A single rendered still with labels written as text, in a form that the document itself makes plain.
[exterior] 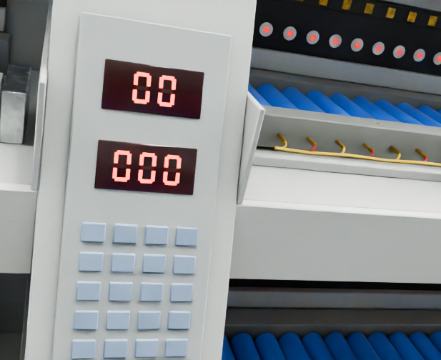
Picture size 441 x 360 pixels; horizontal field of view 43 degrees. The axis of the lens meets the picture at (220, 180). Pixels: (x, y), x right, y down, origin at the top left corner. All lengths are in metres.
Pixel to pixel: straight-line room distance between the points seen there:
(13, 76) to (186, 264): 0.14
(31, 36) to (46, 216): 0.23
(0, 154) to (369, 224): 0.19
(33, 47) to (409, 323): 0.39
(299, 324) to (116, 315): 0.24
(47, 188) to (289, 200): 0.12
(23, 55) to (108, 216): 0.23
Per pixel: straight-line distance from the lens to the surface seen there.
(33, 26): 0.47
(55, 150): 0.26
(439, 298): 0.57
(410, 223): 0.33
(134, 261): 0.27
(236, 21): 0.28
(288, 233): 0.30
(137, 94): 0.26
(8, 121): 0.31
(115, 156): 0.26
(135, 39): 0.27
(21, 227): 0.27
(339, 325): 0.50
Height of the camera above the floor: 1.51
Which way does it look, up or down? 3 degrees down
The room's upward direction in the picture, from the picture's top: 6 degrees clockwise
